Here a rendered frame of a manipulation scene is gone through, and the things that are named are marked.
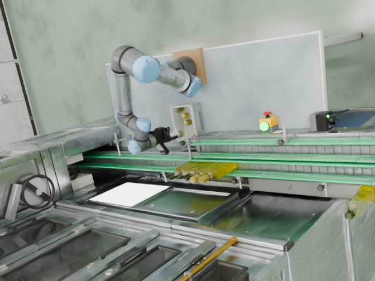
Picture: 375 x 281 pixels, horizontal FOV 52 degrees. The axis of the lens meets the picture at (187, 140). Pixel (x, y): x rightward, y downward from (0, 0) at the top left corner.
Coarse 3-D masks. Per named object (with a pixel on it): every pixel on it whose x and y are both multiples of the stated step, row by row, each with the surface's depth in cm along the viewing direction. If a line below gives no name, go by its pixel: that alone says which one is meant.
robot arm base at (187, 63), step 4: (184, 56) 219; (188, 56) 220; (176, 60) 217; (180, 60) 216; (184, 60) 216; (188, 60) 218; (192, 60) 218; (184, 64) 215; (188, 64) 216; (192, 64) 217; (184, 68) 214; (188, 68) 215; (192, 68) 217; (192, 72) 218
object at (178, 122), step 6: (174, 108) 233; (186, 108) 234; (192, 108) 222; (174, 114) 234; (180, 114) 238; (192, 114) 222; (174, 120) 234; (180, 120) 238; (192, 120) 233; (174, 126) 235; (180, 126) 238; (186, 126) 238; (192, 126) 235; (192, 132) 236; (180, 138) 237
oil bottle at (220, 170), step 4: (220, 164) 198; (224, 164) 197; (228, 164) 199; (232, 164) 202; (236, 164) 205; (212, 168) 194; (216, 168) 193; (220, 168) 194; (224, 168) 197; (228, 168) 199; (232, 168) 202; (236, 168) 205; (208, 172) 192; (212, 172) 191; (216, 172) 192; (220, 172) 194; (224, 172) 197; (228, 172) 199; (212, 176) 191; (216, 176) 192; (220, 176) 194
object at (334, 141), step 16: (192, 144) 212; (208, 144) 204; (224, 144) 197; (240, 144) 191; (256, 144) 184; (272, 144) 178; (288, 144) 173; (304, 144) 168; (320, 144) 163; (336, 144) 159; (352, 144) 154; (368, 144) 150
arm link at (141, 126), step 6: (132, 120) 196; (138, 120) 193; (144, 120) 193; (150, 120) 195; (132, 126) 195; (138, 126) 192; (144, 126) 192; (150, 126) 194; (138, 132) 194; (144, 132) 193; (138, 138) 195; (144, 138) 196
